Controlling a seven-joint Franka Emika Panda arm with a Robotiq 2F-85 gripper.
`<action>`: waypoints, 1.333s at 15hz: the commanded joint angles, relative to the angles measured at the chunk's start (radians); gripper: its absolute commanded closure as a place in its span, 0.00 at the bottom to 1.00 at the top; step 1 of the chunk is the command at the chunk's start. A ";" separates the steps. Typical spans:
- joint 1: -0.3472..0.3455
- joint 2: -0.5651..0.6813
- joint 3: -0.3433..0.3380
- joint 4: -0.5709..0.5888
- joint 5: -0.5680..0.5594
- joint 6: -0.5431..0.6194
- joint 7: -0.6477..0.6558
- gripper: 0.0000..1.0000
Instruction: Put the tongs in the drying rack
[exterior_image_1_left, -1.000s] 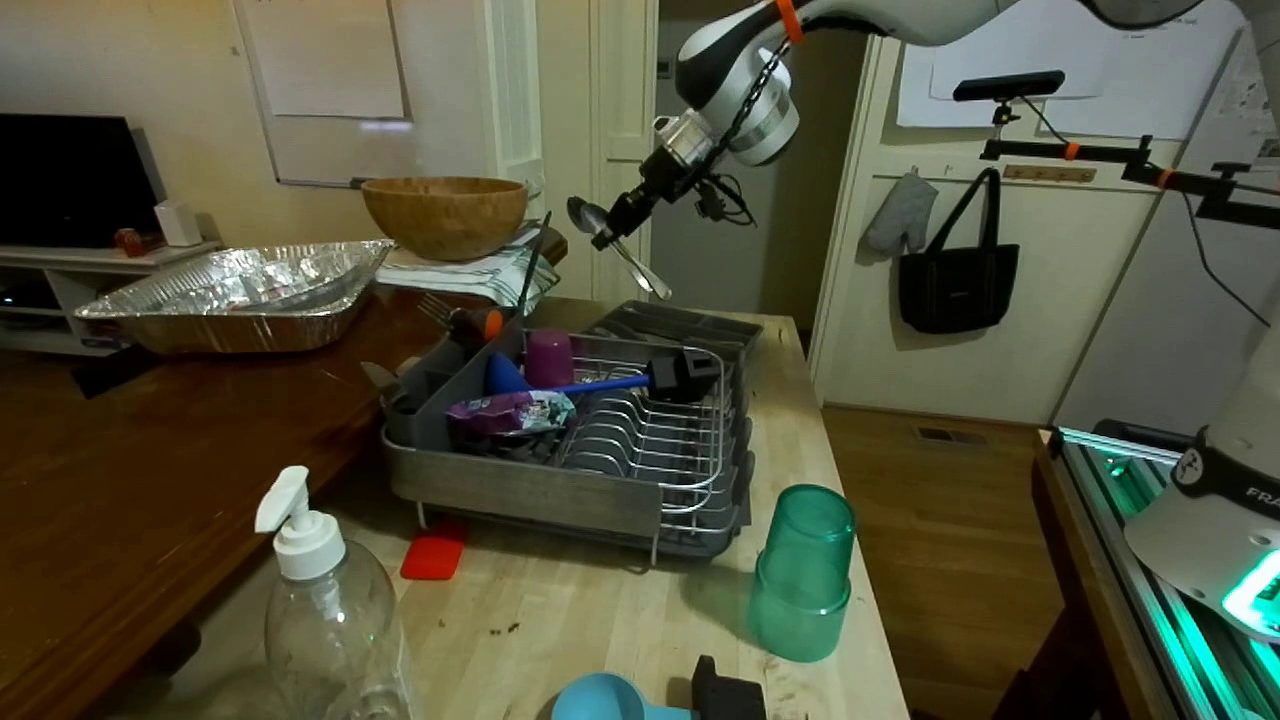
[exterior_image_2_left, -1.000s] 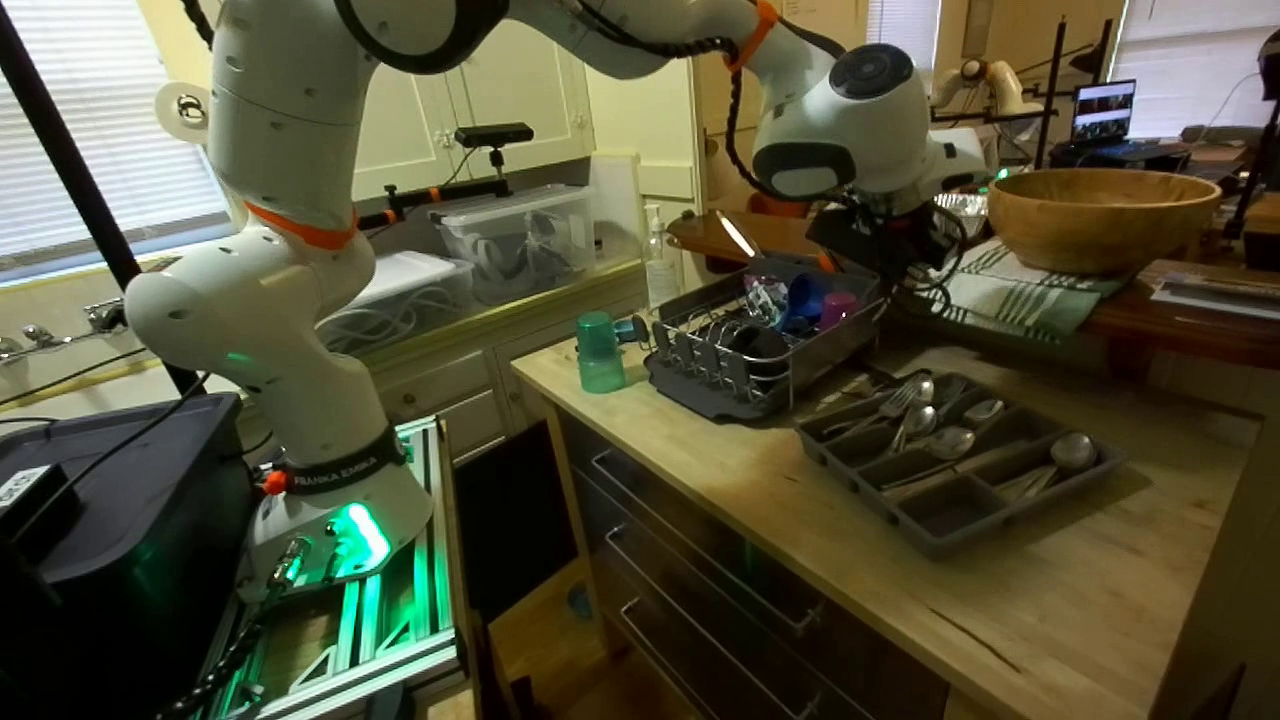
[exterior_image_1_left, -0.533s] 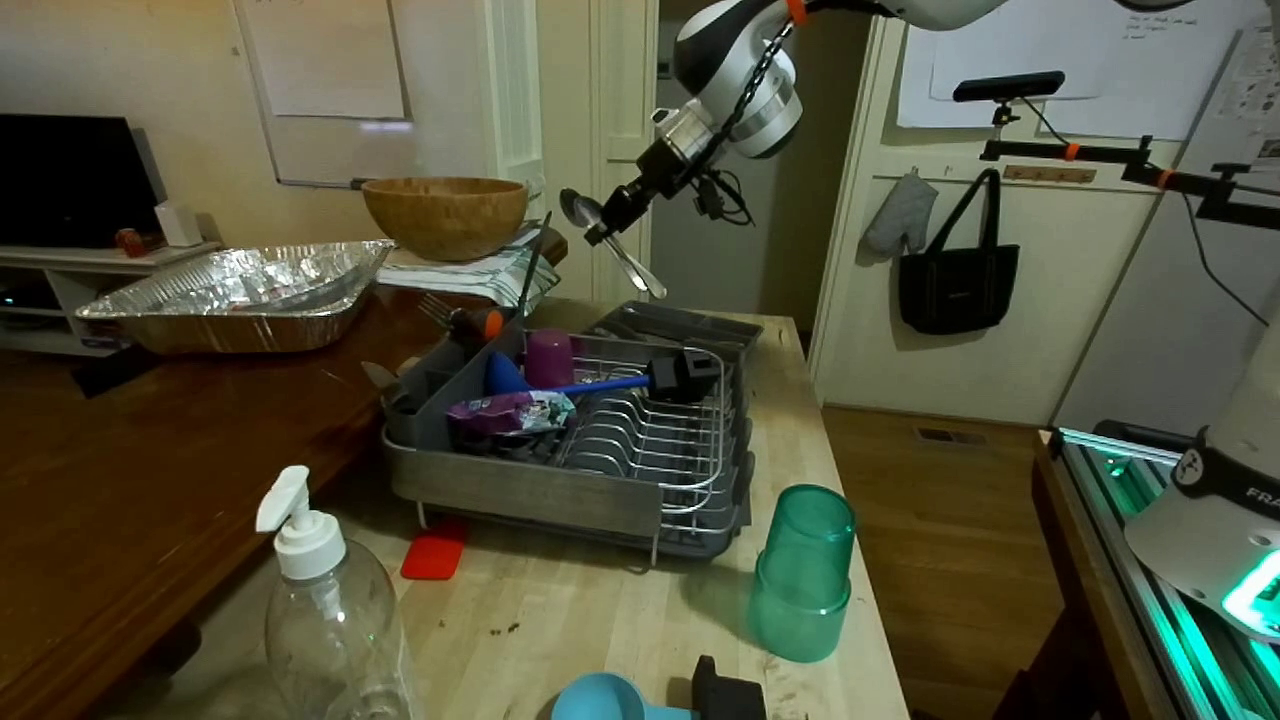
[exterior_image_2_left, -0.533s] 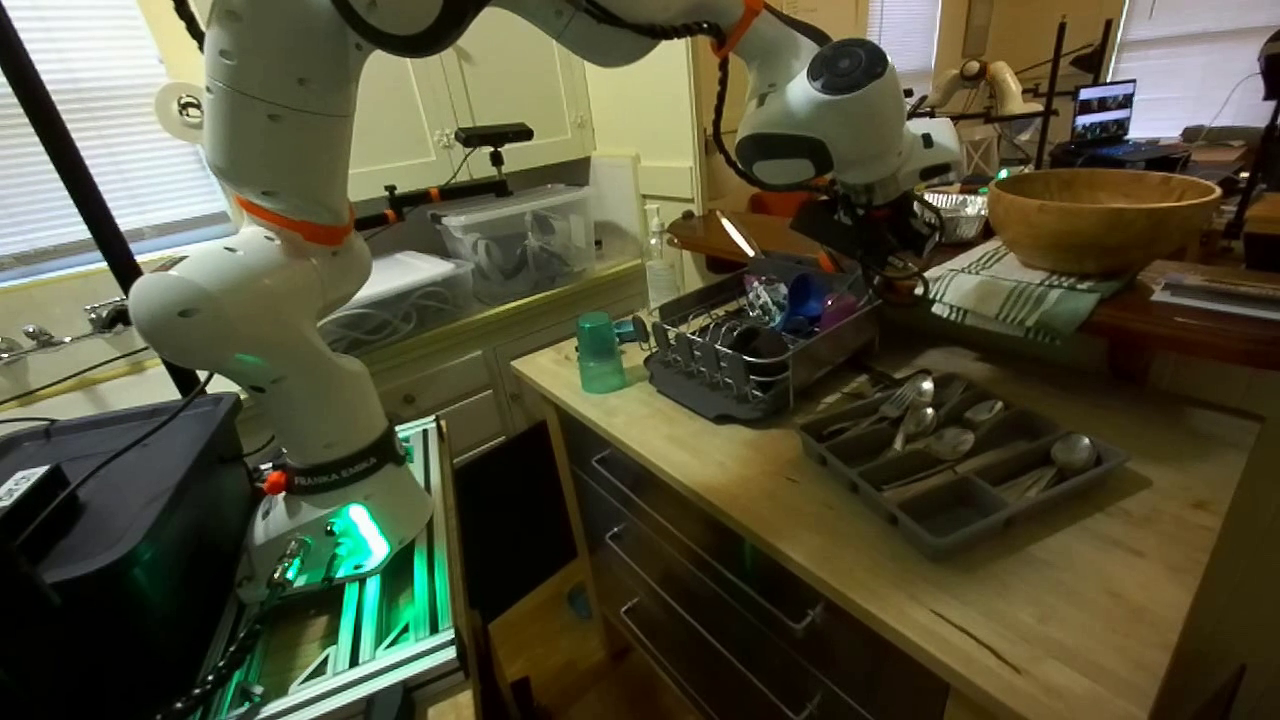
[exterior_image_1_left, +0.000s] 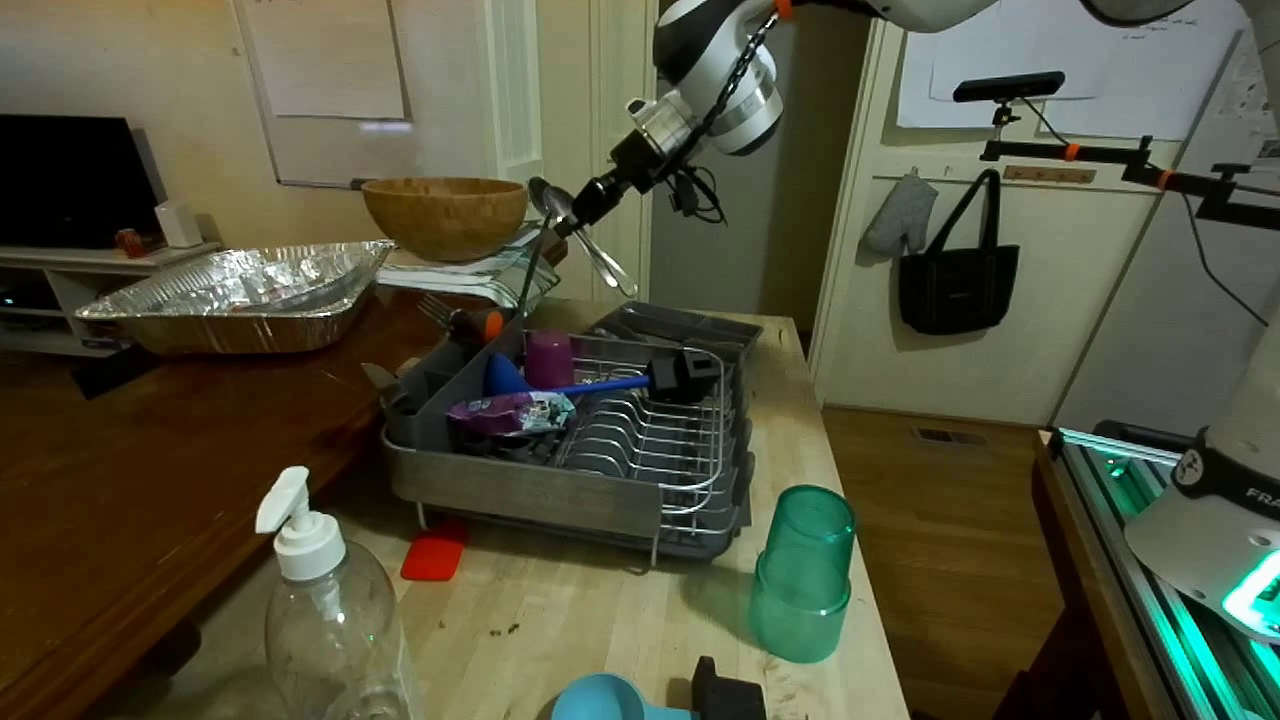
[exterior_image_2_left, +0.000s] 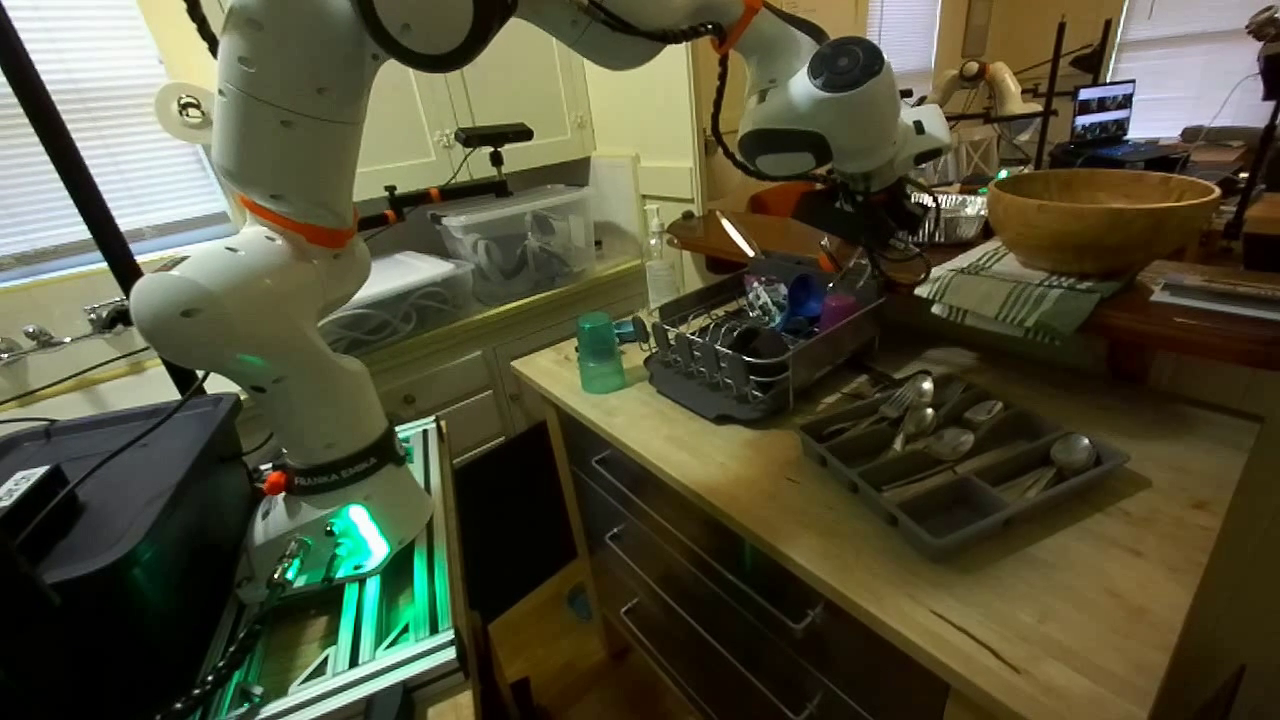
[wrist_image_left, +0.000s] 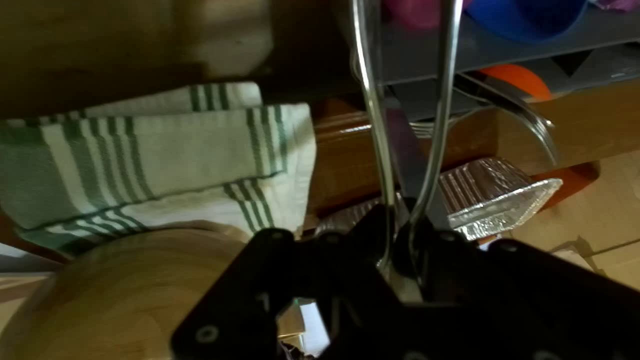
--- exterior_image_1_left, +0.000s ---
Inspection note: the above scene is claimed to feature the grey dish drying rack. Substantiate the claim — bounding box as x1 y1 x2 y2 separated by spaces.
374 323 760 570

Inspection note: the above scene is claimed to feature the wooden bowl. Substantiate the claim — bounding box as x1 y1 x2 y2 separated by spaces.
356 176 533 270

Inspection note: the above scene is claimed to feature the black television screen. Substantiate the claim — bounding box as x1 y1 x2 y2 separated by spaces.
0 114 171 251

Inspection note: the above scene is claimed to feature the white wall board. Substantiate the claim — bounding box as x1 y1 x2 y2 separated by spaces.
891 0 1250 145
237 0 411 192

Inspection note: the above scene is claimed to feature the purple snack bag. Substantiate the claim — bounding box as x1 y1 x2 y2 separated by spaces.
443 388 580 444

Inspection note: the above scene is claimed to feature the small black block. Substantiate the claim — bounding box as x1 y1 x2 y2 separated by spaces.
687 651 770 720

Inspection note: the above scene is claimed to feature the aluminium foil tray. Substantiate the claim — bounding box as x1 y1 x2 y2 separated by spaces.
73 238 399 362

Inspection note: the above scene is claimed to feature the teal plastic cup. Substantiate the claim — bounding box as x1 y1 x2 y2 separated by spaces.
745 479 860 667

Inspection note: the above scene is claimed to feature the red square pad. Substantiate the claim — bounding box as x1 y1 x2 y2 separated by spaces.
397 520 470 590

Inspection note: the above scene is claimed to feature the grey oven mitt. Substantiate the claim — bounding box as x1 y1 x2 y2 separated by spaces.
855 174 945 265

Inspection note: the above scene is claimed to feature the black corrugated cable conduit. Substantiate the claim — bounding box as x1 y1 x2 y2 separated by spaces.
715 4 792 118

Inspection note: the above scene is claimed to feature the blue handled black brush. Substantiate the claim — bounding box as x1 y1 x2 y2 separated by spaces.
562 342 722 408

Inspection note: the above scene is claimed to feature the dark blue cup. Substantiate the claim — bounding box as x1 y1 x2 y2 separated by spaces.
480 348 533 399

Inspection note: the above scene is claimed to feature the clear pump soap bottle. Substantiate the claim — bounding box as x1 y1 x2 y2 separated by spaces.
251 459 411 720

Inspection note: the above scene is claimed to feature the silver metal spoon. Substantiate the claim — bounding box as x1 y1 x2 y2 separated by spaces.
511 174 648 319

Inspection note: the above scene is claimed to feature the black tote bag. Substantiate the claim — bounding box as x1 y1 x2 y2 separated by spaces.
895 168 1024 342

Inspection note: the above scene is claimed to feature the light blue plastic cup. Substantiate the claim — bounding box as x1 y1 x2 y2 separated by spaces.
546 667 695 720

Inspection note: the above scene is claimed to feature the striped dish towel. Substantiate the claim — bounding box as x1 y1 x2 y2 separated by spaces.
374 226 569 316

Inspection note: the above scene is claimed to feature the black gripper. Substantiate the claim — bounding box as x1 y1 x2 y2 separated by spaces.
569 125 687 239

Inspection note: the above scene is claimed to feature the aluminium frame stand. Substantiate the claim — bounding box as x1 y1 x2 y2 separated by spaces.
1036 419 1280 720

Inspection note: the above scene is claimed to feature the purple cup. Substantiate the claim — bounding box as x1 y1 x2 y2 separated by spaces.
521 330 580 396

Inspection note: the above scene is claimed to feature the black bar camera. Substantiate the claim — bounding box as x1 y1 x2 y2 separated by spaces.
949 69 1071 110

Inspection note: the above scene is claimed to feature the white low shelf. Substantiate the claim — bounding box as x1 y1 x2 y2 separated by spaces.
0 238 225 362

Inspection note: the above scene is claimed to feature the silver robot mounting plate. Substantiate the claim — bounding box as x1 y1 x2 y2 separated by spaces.
1118 485 1280 649

